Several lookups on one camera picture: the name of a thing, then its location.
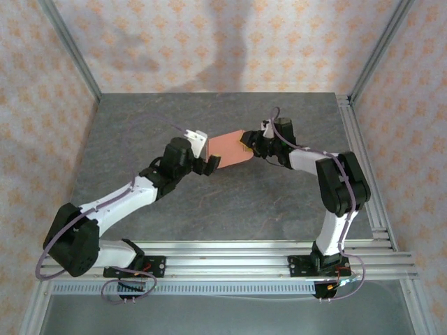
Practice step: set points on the orange paper box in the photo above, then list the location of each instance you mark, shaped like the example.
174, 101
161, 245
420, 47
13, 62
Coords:
228, 150

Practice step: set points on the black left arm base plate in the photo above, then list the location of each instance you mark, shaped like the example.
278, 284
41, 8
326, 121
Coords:
159, 267

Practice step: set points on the grey metal sheet panel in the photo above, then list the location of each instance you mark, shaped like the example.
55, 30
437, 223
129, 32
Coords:
227, 317

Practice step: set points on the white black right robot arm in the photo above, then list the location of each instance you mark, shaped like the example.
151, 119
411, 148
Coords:
331, 234

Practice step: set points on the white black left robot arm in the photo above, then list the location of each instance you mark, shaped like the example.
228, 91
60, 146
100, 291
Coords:
118, 206

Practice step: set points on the aluminium frame leg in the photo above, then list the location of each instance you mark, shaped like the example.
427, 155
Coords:
35, 310
417, 310

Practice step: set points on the aluminium table edge rail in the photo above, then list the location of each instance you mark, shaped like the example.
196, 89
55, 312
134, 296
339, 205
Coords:
349, 115

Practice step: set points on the wide aluminium mounting beam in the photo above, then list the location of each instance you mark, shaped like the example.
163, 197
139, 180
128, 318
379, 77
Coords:
227, 265

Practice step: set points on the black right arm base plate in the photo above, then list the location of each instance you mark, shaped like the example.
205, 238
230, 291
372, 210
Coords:
297, 267

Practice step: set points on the aluminium frame post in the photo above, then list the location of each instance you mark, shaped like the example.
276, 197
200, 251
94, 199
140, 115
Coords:
69, 45
384, 45

